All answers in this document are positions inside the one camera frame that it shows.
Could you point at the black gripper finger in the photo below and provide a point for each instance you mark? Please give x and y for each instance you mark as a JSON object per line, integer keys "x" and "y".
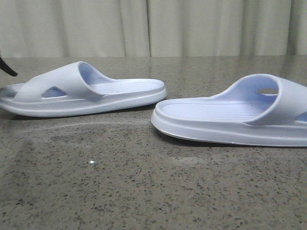
{"x": 4, "y": 66}

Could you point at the light blue slipper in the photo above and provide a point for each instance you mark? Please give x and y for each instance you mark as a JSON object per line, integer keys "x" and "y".
{"x": 259, "y": 109}
{"x": 78, "y": 89}

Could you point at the beige curtain backdrop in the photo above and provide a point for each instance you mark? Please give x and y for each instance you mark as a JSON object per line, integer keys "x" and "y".
{"x": 156, "y": 28}

